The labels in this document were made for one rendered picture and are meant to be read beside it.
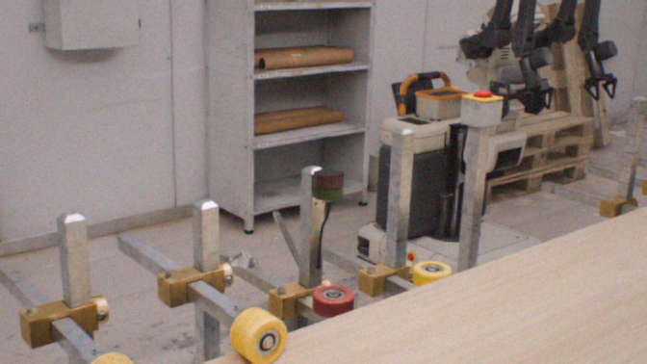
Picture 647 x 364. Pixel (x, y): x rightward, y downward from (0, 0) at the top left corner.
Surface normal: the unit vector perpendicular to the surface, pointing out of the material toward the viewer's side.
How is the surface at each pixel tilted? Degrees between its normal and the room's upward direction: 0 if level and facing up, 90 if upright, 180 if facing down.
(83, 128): 90
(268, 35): 90
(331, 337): 0
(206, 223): 90
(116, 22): 90
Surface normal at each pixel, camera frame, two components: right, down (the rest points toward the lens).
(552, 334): 0.03, -0.95
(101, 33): 0.63, 0.25
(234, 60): -0.77, 0.17
